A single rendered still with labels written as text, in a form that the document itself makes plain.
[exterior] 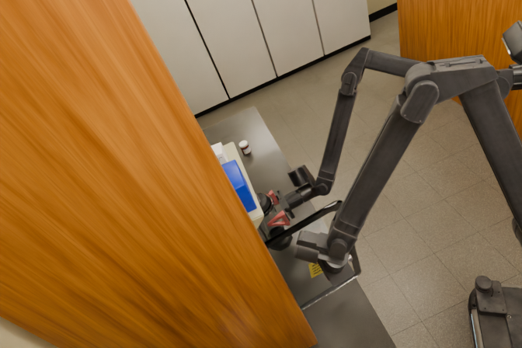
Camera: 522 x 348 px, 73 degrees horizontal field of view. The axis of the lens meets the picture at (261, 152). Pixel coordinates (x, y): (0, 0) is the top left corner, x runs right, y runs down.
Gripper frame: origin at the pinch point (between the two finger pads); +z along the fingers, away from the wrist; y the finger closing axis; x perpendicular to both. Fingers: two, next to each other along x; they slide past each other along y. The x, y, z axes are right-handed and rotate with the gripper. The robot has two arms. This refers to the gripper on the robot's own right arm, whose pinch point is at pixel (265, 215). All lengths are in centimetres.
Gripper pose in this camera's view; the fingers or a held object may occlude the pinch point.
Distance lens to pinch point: 130.3
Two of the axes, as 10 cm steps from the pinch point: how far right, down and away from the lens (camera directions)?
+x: 3.7, 6.8, 6.3
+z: -8.8, 4.8, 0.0
